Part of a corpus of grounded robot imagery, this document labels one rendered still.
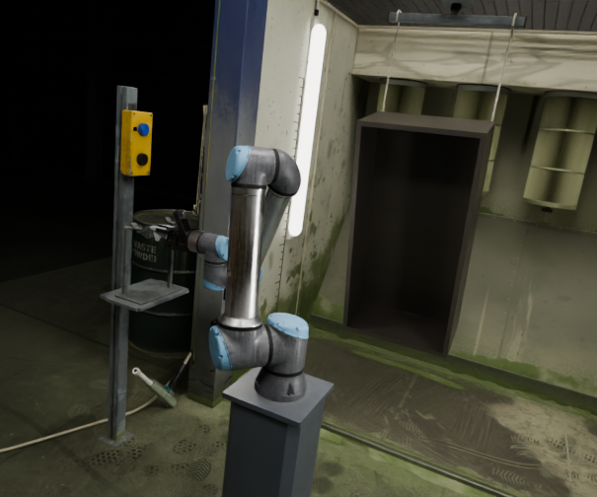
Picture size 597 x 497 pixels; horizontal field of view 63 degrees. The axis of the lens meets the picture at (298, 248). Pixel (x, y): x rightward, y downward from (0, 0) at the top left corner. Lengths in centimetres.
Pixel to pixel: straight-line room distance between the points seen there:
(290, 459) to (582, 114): 269
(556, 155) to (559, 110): 27
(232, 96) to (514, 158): 224
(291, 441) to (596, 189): 288
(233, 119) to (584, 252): 261
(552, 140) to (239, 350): 254
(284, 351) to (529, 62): 250
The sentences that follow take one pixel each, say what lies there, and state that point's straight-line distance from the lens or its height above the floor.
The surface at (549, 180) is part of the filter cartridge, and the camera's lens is 350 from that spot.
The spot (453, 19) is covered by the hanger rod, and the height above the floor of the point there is 217.
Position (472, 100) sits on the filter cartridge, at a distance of 355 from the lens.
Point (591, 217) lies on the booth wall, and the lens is 394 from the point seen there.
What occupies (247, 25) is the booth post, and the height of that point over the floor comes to 199.
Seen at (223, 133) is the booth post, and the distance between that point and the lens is 244.
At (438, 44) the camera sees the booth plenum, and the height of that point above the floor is 220.
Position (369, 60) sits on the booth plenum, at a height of 208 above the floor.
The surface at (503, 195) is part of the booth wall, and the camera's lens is 391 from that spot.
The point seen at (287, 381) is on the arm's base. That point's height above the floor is 71.
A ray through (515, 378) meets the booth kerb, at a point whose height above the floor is 14.
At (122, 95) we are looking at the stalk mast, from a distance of 217.
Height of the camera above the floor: 157
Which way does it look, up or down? 14 degrees down
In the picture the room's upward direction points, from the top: 7 degrees clockwise
